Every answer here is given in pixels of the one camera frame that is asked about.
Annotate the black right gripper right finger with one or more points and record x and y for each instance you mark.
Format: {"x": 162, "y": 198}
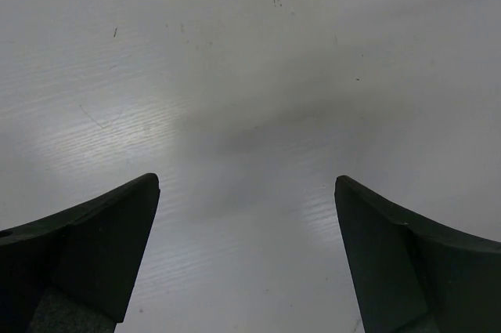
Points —
{"x": 412, "y": 274}

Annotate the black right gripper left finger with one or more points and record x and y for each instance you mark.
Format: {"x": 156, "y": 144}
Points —
{"x": 74, "y": 271}

